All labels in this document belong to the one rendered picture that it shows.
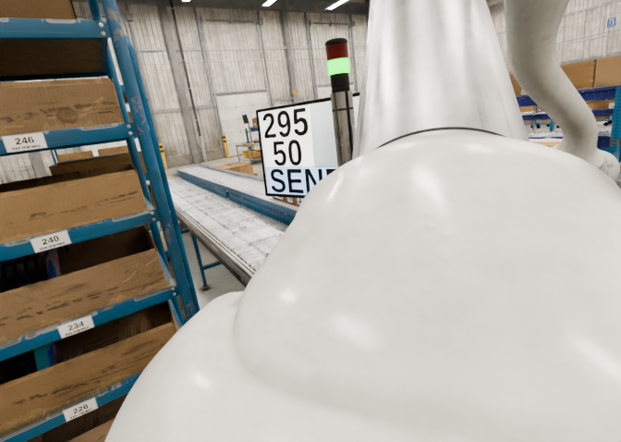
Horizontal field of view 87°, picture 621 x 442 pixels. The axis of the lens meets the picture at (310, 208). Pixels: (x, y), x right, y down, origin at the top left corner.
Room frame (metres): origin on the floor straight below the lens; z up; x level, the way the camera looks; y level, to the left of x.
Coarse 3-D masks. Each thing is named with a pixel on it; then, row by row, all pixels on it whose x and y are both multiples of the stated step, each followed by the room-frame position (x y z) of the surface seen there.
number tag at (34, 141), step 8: (8, 136) 0.65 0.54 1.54; (16, 136) 0.65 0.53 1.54; (24, 136) 0.66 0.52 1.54; (32, 136) 0.67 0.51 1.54; (40, 136) 0.67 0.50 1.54; (8, 144) 0.65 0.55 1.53; (16, 144) 0.65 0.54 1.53; (24, 144) 0.66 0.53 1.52; (32, 144) 0.66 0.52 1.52; (40, 144) 0.67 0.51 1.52; (8, 152) 0.64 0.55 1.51
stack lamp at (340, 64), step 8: (328, 48) 0.80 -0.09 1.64; (336, 48) 0.79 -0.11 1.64; (344, 48) 0.80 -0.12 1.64; (328, 56) 0.80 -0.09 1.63; (336, 56) 0.79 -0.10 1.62; (344, 56) 0.79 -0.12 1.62; (328, 64) 0.81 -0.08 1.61; (336, 64) 0.79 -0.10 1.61; (344, 64) 0.79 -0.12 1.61; (328, 72) 0.81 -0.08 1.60; (336, 72) 0.79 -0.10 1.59; (344, 72) 0.80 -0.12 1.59
